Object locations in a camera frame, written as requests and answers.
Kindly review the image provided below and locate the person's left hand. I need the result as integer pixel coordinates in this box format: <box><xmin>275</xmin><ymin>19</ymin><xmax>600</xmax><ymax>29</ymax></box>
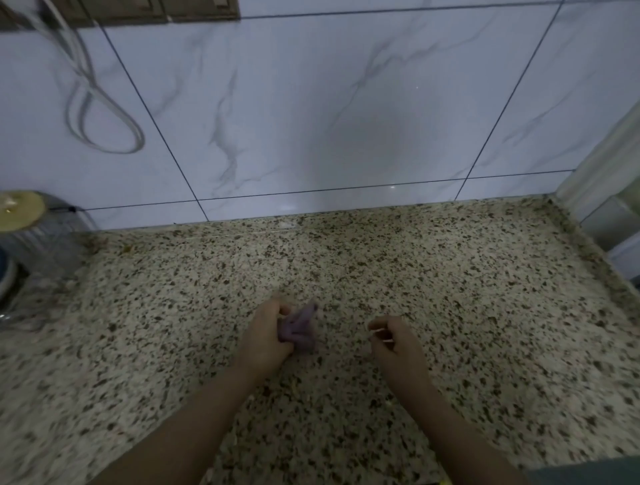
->
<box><xmin>239</xmin><ymin>297</ymin><xmax>297</xmax><ymax>371</ymax></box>

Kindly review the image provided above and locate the person's right hand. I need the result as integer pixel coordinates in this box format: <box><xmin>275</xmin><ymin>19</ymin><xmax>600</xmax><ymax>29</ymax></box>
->
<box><xmin>367</xmin><ymin>315</ymin><xmax>432</xmax><ymax>388</ymax></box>

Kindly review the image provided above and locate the person's left forearm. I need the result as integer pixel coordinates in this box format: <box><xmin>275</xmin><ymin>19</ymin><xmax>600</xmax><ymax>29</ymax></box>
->
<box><xmin>92</xmin><ymin>357</ymin><xmax>291</xmax><ymax>485</ymax></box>

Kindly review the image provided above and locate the person's right forearm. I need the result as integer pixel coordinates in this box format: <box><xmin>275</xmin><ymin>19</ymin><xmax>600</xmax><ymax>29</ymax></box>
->
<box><xmin>387</xmin><ymin>375</ymin><xmax>533</xmax><ymax>485</ymax></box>

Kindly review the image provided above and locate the glass jar with yellow lid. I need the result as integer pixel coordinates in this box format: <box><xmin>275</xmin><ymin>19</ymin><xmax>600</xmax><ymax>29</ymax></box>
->
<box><xmin>0</xmin><ymin>190</ymin><xmax>96</xmax><ymax>280</ymax></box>

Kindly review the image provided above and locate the white window frame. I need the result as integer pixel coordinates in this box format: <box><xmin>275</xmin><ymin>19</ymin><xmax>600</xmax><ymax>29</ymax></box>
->
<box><xmin>555</xmin><ymin>102</ymin><xmax>640</xmax><ymax>288</ymax></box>

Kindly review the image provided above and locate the white cable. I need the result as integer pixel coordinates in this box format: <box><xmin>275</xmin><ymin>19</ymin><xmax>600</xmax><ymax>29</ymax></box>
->
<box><xmin>20</xmin><ymin>0</ymin><xmax>146</xmax><ymax>155</ymax></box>

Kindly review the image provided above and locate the brown wooden frame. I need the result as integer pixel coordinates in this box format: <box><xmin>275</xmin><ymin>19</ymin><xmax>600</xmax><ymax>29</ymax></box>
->
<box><xmin>0</xmin><ymin>0</ymin><xmax>241</xmax><ymax>32</ymax></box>

